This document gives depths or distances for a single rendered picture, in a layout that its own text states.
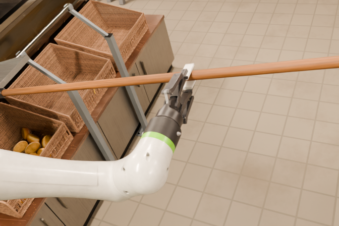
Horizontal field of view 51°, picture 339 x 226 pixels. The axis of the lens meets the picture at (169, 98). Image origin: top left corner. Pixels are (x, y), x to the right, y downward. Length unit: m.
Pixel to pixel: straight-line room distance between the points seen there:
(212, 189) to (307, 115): 0.94
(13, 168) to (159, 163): 0.31
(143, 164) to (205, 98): 2.27
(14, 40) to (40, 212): 1.13
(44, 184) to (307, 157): 2.04
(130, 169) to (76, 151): 1.43
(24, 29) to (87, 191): 1.86
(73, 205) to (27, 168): 1.53
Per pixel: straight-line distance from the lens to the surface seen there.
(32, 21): 2.67
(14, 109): 2.39
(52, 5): 2.81
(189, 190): 2.51
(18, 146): 2.37
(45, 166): 0.85
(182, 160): 2.66
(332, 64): 0.94
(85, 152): 2.31
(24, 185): 0.83
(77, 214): 2.41
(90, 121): 2.21
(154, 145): 0.85
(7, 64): 2.02
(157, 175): 0.82
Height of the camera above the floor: 2.11
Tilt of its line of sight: 43 degrees down
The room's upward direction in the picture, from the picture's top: 17 degrees counter-clockwise
